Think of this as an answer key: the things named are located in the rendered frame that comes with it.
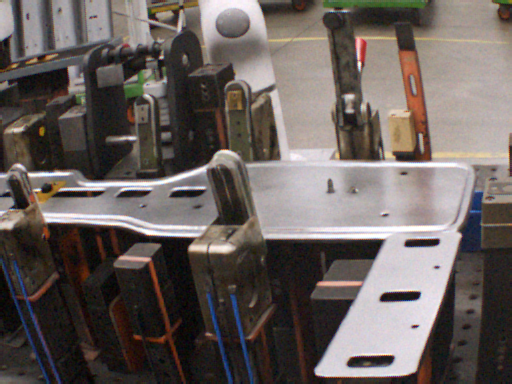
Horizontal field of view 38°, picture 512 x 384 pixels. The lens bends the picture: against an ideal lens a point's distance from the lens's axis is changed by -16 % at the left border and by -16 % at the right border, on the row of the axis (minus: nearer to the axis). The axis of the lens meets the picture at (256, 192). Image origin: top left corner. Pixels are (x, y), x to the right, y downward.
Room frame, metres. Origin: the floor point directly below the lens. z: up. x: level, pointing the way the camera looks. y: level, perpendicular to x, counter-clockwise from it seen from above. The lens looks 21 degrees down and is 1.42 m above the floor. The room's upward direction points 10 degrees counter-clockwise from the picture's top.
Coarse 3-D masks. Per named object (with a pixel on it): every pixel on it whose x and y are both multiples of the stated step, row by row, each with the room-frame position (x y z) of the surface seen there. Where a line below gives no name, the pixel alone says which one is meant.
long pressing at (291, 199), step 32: (320, 160) 1.12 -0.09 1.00; (352, 160) 1.10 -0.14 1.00; (384, 160) 1.08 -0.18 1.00; (416, 160) 1.06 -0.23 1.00; (448, 160) 1.04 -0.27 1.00; (0, 192) 1.26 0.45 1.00; (160, 192) 1.11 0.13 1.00; (256, 192) 1.05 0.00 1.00; (288, 192) 1.04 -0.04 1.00; (320, 192) 1.02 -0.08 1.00; (384, 192) 0.98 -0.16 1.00; (416, 192) 0.96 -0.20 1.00; (448, 192) 0.94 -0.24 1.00; (64, 224) 1.08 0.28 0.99; (96, 224) 1.05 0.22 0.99; (128, 224) 1.03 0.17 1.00; (160, 224) 1.00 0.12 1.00; (192, 224) 0.99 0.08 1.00; (288, 224) 0.94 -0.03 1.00; (320, 224) 0.92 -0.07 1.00; (352, 224) 0.91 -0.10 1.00; (384, 224) 0.89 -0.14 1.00; (416, 224) 0.87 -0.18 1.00; (448, 224) 0.85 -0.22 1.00
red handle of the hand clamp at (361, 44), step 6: (360, 42) 1.24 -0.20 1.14; (366, 42) 1.25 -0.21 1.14; (360, 48) 1.23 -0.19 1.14; (366, 48) 1.24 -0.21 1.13; (360, 54) 1.22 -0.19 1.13; (360, 60) 1.21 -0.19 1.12; (360, 66) 1.20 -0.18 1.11; (360, 72) 1.19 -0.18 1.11; (348, 96) 1.16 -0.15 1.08; (354, 96) 1.15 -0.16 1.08; (348, 102) 1.15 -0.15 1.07; (354, 102) 1.15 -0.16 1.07; (348, 108) 1.14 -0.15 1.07; (354, 108) 1.14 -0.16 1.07; (348, 114) 1.14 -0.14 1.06; (354, 114) 1.13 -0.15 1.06
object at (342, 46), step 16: (336, 16) 1.13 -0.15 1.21; (336, 32) 1.16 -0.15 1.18; (352, 32) 1.15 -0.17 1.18; (336, 48) 1.16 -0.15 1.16; (352, 48) 1.14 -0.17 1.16; (336, 64) 1.15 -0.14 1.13; (352, 64) 1.14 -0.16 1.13; (336, 80) 1.15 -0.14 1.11; (352, 80) 1.14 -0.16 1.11; (336, 96) 1.14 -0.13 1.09
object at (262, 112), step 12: (264, 96) 1.27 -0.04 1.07; (252, 108) 1.22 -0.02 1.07; (264, 108) 1.25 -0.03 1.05; (252, 120) 1.22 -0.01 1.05; (264, 120) 1.24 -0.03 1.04; (264, 132) 1.23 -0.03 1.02; (276, 132) 1.28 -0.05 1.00; (264, 144) 1.23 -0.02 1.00; (276, 144) 1.27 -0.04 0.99; (264, 156) 1.22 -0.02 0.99; (276, 156) 1.26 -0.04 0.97
